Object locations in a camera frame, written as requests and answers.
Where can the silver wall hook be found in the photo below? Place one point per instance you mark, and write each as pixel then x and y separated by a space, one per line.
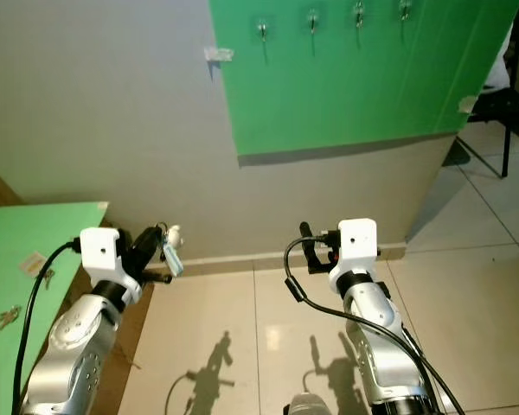
pixel 312 19
pixel 405 9
pixel 359 13
pixel 262 30

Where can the grey robot leg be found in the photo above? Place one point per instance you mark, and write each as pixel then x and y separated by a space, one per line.
pixel 311 405

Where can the silver key bunch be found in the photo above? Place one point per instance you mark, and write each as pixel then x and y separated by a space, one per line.
pixel 7 318

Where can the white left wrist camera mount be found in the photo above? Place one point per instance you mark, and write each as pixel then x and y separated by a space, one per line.
pixel 100 249

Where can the green wall board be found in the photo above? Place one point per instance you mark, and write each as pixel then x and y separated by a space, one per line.
pixel 346 95

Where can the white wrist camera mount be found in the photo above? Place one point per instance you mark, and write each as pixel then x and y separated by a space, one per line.
pixel 355 242
pixel 100 249

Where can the key bunch with white plush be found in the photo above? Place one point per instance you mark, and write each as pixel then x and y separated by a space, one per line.
pixel 171 233

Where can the brown wooden panel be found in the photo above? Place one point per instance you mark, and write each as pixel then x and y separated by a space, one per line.
pixel 0 186

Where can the black metal chair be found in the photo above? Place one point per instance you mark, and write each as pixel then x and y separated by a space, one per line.
pixel 506 108

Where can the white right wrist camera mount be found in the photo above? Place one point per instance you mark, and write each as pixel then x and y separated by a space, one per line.
pixel 355 242

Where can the white cloth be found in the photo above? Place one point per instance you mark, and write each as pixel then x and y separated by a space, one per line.
pixel 497 73

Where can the key with beige tag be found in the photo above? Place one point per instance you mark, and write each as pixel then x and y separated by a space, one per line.
pixel 35 262

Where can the white tape piece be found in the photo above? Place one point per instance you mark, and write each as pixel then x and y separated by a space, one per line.
pixel 467 104
pixel 218 54

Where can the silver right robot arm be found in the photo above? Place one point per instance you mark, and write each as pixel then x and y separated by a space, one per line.
pixel 381 354

